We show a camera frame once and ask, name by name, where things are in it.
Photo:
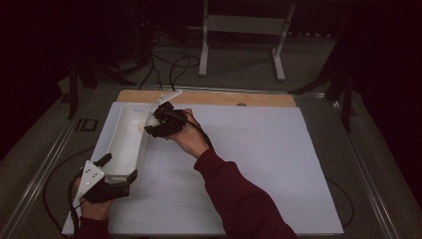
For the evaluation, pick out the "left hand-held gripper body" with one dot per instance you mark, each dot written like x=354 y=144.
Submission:
x=106 y=193

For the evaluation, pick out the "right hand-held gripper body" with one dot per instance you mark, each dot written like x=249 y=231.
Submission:
x=172 y=125

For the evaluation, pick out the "white plastic bin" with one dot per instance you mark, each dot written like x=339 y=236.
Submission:
x=126 y=146

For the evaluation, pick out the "person's left hand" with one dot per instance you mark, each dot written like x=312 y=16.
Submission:
x=94 y=210

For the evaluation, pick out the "person's right hand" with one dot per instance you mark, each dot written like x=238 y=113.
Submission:
x=190 y=139

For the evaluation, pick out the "black stand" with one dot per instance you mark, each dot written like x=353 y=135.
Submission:
x=73 y=86
x=346 y=106

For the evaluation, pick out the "white board sheet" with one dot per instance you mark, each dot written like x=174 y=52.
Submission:
x=272 y=149

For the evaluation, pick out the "white metal stand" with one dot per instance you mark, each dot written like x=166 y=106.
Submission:
x=245 y=25

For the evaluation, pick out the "metal floor frame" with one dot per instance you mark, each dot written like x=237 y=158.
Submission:
x=33 y=186

